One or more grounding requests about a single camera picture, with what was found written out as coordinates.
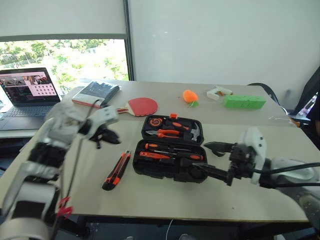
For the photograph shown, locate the short orange black screwdriver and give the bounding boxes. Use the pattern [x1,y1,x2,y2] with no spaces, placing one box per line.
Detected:
[164,120,190,132]

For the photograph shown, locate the white roller blind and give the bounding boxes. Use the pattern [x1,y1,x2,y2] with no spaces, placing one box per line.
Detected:
[0,0,127,43]

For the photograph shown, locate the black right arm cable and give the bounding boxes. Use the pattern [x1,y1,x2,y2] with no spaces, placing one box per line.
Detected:
[253,162,320,189]

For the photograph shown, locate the long black orange screwdriver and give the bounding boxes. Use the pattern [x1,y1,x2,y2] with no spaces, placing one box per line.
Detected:
[144,142,191,154]
[153,150,205,164]

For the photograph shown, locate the orange toy carrot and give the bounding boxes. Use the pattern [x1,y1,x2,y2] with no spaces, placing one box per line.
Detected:
[182,89,200,109]

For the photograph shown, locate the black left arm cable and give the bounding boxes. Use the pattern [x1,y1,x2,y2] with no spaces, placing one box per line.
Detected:
[50,98,101,240]

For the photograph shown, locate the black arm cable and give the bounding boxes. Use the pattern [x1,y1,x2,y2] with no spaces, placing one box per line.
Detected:
[253,162,320,189]
[50,98,101,240]

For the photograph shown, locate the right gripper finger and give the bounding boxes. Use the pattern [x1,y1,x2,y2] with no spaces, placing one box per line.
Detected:
[190,162,230,182]
[203,141,235,154]

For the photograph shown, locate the white hanging cable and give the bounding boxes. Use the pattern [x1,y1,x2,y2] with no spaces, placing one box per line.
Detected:
[166,219,175,240]

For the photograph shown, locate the orange handled pliers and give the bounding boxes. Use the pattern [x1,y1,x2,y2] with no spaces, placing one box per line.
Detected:
[145,128,184,139]

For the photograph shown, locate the red cable clip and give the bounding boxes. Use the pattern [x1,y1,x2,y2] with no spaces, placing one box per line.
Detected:
[55,196,74,219]

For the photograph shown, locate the black open laptop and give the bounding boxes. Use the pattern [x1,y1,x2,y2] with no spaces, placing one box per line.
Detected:
[0,67,62,132]

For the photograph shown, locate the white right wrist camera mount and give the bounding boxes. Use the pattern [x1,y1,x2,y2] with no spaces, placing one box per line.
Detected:
[237,126,268,186]

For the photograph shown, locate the orange voltage tester pen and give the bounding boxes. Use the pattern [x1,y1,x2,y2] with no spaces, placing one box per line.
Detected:
[139,150,174,161]

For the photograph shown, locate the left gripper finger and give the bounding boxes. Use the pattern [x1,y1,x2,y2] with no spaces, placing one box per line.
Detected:
[104,137,122,146]
[105,127,121,140]

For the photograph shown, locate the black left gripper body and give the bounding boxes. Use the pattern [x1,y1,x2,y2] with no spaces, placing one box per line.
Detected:
[90,123,111,144]

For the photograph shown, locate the steel claw hammer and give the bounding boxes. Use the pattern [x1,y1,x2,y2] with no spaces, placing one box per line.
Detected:
[185,122,202,143]

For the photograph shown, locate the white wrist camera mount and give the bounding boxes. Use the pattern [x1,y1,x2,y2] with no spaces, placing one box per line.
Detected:
[237,126,268,186]
[88,105,120,127]

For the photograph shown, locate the person in black clothes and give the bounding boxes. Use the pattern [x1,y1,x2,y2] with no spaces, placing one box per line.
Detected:
[305,91,320,151]

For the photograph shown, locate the dark window frame post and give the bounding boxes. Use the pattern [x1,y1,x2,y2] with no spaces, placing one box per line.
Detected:
[122,0,136,82]

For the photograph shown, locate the white glue gun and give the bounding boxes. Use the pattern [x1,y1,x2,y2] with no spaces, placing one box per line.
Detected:
[206,85,234,100]

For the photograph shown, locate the black book in plastic wrap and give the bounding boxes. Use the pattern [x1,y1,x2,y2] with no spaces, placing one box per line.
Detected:
[71,80,121,109]

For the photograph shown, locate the black tool case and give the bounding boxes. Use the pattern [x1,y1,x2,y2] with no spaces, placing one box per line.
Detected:
[132,113,209,184]

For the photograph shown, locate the red table tennis paddle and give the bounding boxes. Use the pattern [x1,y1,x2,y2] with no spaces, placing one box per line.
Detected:
[115,97,160,118]

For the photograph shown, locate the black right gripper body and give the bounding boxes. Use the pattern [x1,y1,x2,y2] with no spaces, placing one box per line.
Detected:
[225,143,257,187]

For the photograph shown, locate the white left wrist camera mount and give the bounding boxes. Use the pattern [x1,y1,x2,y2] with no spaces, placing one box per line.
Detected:
[88,105,120,127]

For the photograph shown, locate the green rectangular block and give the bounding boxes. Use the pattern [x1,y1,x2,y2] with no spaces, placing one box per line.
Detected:
[222,94,267,110]

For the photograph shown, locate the orange black tape measure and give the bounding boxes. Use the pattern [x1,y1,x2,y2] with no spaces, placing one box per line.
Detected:
[147,117,164,129]

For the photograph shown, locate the black slanted stand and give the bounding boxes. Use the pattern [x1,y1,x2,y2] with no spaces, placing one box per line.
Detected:
[294,71,320,114]

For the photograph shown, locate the black orange utility knife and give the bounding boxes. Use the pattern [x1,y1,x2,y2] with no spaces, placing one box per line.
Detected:
[101,150,132,192]

